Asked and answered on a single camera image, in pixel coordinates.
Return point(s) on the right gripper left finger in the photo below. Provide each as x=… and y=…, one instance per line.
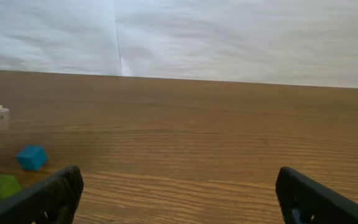
x=42, y=199

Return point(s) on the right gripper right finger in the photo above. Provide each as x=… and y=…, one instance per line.
x=319, y=202

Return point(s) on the blue cube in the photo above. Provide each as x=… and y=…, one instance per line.
x=32, y=158

